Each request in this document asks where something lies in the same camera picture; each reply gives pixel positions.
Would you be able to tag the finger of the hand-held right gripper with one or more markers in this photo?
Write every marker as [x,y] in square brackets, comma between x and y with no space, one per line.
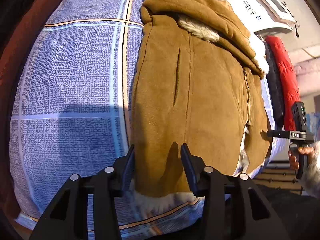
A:
[277,133]

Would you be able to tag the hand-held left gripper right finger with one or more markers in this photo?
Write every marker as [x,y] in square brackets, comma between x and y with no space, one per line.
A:
[186,162]

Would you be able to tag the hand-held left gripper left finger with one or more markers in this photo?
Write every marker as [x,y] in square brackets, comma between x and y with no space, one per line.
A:
[130,165]

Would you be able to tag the brown suede fur-lined coat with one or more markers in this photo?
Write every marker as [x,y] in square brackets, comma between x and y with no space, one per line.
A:
[207,100]

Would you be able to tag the person's right forearm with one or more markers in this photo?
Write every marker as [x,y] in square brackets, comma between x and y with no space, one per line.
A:
[313,177]

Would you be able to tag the person's right hand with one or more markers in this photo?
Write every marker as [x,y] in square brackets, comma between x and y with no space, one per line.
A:
[293,158]

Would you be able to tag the black quilted jacket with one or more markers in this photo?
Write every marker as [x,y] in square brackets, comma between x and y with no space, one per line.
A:
[275,92]

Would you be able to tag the red down jacket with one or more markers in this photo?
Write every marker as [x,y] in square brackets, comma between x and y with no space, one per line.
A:
[285,75]

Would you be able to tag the person's black clothing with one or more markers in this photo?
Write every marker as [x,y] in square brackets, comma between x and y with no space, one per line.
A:
[295,217]

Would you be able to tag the blue checked bed sheet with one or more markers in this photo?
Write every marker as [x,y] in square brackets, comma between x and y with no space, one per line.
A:
[70,80]

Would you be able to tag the white curved machine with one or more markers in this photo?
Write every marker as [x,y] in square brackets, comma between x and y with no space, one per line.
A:
[250,15]

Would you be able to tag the maroon cloth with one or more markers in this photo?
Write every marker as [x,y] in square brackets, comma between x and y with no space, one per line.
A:
[15,55]

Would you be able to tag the wooden slat frame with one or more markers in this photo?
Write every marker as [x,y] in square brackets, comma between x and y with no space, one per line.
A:
[275,177]

